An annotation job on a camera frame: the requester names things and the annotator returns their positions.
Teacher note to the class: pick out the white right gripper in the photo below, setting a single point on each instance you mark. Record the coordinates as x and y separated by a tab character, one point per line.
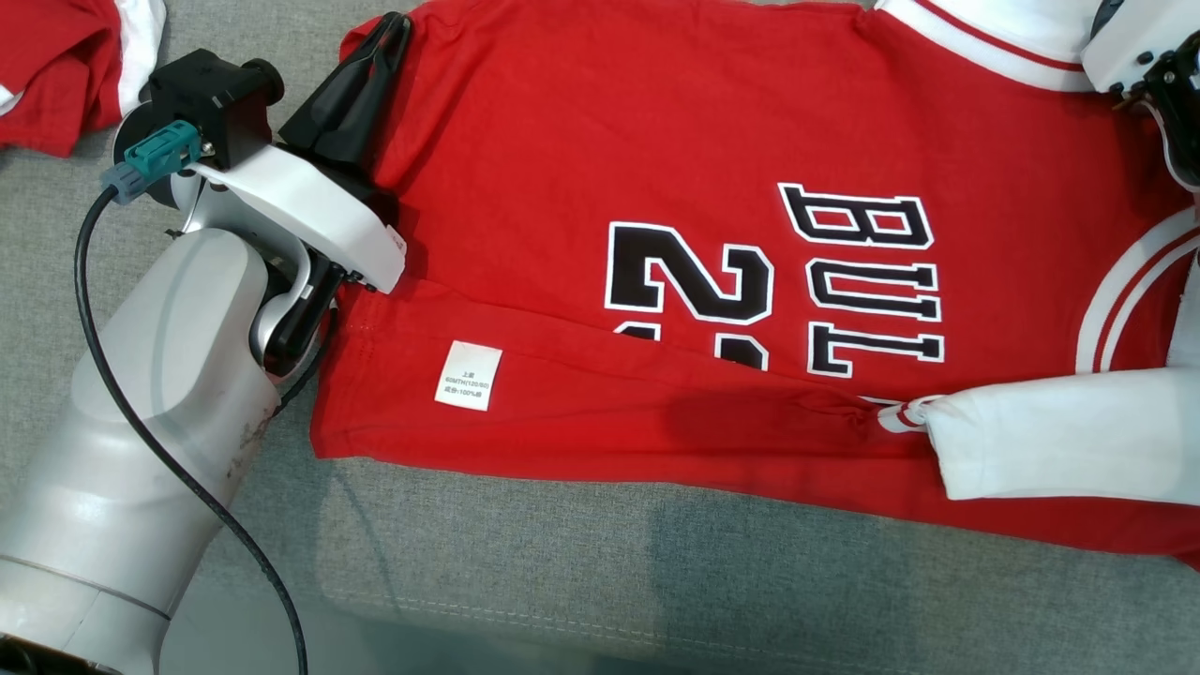
1148	33

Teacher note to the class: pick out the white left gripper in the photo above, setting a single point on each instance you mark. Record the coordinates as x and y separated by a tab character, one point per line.
300	206

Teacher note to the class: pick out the red shorts with white stripe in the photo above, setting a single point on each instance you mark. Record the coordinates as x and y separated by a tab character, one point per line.
56	66

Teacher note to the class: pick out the red white basketball jersey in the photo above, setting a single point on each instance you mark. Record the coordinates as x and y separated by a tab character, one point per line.
656	169

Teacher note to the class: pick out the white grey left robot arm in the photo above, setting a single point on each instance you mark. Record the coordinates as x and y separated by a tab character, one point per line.
141	431

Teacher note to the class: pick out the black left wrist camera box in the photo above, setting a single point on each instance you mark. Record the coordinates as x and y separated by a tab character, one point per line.
211	94

